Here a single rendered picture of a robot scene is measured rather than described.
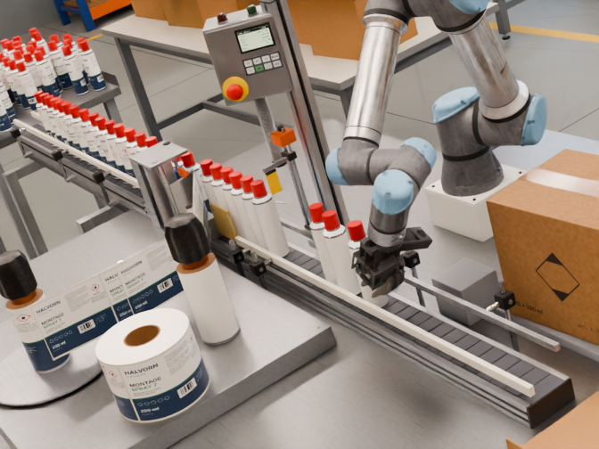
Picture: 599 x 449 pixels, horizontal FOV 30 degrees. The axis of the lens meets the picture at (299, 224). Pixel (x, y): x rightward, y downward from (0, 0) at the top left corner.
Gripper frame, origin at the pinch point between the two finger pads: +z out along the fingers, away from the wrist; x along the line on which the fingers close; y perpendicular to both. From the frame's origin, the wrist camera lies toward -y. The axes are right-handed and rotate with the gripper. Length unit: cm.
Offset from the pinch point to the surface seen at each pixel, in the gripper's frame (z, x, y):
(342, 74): 95, -133, -100
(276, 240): 21.7, -37.3, 1.0
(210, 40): -22, -65, 1
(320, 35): 99, -159, -109
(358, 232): -10.1, -9.1, 0.9
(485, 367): -16.4, 33.0, 4.8
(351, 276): 5.9, -9.6, 0.9
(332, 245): -1.1, -14.8, 2.6
